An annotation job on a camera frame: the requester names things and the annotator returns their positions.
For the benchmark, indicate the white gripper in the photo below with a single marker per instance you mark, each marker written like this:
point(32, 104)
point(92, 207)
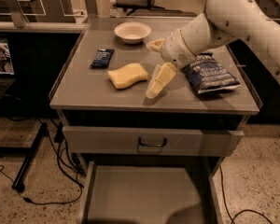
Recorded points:
point(174, 48)

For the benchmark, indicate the yellow sponge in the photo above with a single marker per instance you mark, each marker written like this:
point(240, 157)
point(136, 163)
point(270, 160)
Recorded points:
point(127, 75)

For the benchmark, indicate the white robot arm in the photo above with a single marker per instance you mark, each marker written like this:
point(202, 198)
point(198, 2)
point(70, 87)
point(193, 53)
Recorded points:
point(221, 22)

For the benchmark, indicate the grey metal drawer cabinet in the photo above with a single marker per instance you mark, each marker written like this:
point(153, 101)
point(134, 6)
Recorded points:
point(85, 96)

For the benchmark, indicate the open middle drawer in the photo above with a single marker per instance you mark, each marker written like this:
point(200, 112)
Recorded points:
point(179, 191)

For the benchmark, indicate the white bowl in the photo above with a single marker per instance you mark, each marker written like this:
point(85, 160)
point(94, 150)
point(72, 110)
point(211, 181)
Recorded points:
point(132, 32)

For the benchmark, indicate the blue chip bag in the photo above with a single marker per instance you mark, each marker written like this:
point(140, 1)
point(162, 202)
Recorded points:
point(205, 74)

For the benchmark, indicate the small dark blue snack packet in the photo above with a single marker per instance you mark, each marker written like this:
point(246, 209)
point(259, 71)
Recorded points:
point(102, 58)

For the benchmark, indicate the black office chair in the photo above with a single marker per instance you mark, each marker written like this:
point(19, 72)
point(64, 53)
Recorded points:
point(149, 5)

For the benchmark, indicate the laptop computer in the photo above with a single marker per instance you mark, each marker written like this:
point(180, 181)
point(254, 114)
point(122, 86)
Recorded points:
point(7, 72)

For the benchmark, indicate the black desk foot bar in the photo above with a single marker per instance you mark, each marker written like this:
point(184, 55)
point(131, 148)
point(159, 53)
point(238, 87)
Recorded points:
point(18, 184)

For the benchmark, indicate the upper drawer with handle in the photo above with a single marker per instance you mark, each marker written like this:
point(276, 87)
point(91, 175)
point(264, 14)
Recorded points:
point(147, 141)

